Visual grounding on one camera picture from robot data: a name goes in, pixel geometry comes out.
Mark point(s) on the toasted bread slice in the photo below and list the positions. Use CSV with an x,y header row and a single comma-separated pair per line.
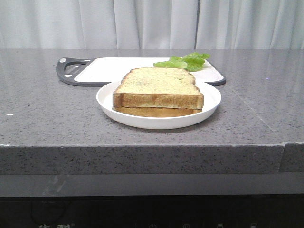
x,y
158,87
156,112

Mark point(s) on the green lettuce leaf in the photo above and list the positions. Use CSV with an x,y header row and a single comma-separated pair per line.
x,y
192,62

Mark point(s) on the white cutting board grey rim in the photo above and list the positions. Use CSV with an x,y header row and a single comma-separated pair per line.
x,y
100,71

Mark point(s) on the black appliance front panel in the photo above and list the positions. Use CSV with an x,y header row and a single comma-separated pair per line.
x,y
214,211

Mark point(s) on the white curtain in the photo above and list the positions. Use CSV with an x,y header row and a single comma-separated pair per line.
x,y
152,24

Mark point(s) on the white round plate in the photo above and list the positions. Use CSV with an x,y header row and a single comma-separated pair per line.
x,y
212,99

